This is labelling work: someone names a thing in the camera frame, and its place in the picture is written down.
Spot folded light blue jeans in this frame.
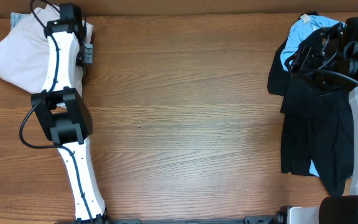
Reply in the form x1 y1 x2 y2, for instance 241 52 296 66
10 12 30 29

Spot beige khaki shorts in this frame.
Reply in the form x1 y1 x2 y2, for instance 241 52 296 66
0 3 94 94

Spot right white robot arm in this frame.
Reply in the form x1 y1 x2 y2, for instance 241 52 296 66
266 14 358 223

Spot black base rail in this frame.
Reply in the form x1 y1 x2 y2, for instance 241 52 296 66
57 212 287 224

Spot black garment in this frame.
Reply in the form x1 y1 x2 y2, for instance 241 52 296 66
267 12 354 197

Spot light blue shirt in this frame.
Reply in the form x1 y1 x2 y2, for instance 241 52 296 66
268 15 343 177

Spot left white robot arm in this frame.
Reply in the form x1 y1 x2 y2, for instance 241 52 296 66
29 3 110 223

